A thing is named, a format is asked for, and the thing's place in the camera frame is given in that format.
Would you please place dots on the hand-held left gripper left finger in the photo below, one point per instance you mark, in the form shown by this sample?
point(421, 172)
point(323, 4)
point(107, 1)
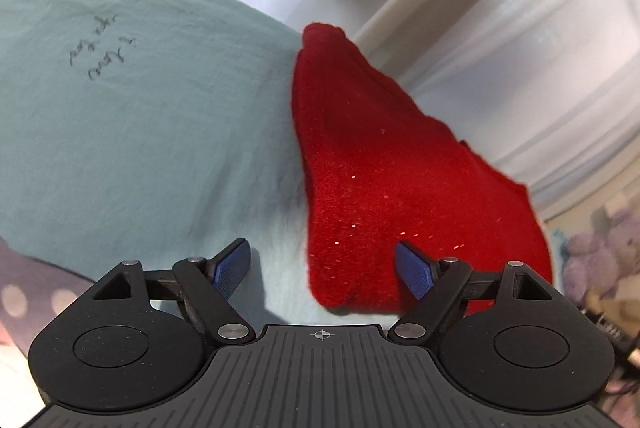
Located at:
point(232, 265)

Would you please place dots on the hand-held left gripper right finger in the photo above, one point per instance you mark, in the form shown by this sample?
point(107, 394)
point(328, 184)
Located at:
point(415, 270)

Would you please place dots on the red knit cardigan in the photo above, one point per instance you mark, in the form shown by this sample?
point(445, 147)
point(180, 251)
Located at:
point(400, 188)

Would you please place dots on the teal mushroom print bed sheet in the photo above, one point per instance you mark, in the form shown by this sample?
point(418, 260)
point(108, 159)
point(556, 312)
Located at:
point(150, 118)

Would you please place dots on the purple plush toy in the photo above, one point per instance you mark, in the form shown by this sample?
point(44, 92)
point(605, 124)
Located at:
point(595, 253)

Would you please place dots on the white curtain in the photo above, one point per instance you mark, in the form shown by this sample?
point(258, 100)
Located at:
point(500, 58)

